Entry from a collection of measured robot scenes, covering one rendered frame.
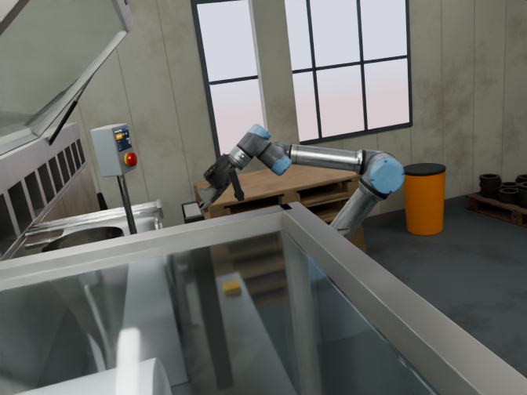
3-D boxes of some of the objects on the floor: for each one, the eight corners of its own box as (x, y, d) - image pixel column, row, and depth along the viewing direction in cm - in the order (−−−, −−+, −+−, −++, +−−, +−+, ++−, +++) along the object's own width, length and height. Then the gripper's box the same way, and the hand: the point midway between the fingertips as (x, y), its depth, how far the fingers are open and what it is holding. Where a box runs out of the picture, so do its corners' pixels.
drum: (429, 219, 471) (428, 161, 453) (456, 230, 433) (455, 167, 414) (395, 227, 462) (393, 168, 443) (419, 240, 423) (417, 175, 405)
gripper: (222, 150, 156) (184, 194, 157) (227, 154, 146) (187, 202, 146) (239, 164, 159) (202, 208, 160) (246, 170, 149) (206, 217, 149)
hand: (203, 207), depth 154 cm, fingers open, 3 cm apart
